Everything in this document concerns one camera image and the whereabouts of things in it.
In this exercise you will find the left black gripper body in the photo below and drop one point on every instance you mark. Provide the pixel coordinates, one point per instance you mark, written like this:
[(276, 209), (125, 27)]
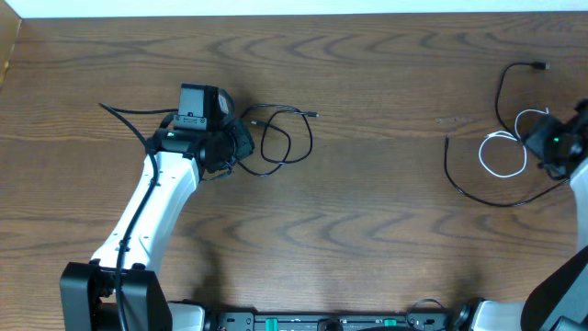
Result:
[(240, 142)]

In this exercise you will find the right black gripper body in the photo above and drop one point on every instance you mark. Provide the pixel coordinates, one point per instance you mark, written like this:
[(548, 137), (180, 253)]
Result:
[(547, 138)]

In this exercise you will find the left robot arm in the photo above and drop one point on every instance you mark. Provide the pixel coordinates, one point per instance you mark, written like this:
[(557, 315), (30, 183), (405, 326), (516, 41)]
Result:
[(118, 288)]

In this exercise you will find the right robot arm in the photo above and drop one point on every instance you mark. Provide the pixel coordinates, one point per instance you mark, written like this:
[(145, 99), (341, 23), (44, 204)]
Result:
[(560, 301)]

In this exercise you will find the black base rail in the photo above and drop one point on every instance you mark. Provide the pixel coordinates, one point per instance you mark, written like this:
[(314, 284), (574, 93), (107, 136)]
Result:
[(425, 315)]

